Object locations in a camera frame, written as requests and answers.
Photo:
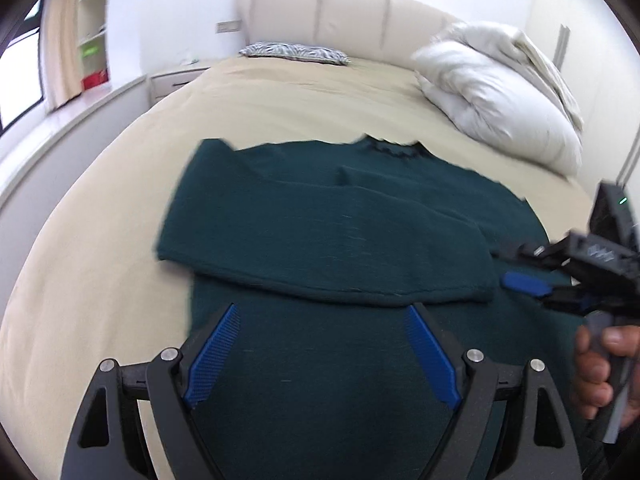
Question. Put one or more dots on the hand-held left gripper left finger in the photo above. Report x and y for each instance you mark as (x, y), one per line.
(212, 355)

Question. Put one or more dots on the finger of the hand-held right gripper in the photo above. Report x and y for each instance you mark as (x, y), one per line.
(530, 252)
(525, 284)

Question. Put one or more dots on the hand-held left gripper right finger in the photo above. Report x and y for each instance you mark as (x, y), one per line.
(432, 355)

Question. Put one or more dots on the dark green sweater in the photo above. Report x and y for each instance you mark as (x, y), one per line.
(330, 220)

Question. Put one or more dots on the person's right hand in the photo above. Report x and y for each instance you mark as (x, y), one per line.
(592, 365)

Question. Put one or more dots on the bed with beige sheet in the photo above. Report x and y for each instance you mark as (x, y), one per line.
(125, 220)

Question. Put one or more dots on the white folded duvet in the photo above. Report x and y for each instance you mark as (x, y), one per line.
(495, 90)

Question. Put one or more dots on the white wardrobe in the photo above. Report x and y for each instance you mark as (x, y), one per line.
(595, 60)

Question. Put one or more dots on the white window sill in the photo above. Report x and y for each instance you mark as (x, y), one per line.
(65, 120)

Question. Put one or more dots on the white nightstand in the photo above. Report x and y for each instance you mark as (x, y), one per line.
(172, 80)

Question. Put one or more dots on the cream padded headboard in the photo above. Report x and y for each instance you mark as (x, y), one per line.
(350, 15)

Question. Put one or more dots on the red storage box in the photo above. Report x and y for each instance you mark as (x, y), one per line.
(95, 80)

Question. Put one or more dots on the black white patterned pillow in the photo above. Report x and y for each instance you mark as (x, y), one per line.
(295, 52)

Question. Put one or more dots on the green storage box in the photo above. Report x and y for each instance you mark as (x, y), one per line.
(93, 51)

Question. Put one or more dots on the window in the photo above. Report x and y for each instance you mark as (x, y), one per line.
(20, 80)

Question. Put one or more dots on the beige curtain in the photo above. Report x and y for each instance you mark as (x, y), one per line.
(60, 45)

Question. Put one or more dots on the white shelf unit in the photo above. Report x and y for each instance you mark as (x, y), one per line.
(92, 15)

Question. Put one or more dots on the wall switch panel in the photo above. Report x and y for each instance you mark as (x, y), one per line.
(228, 26)

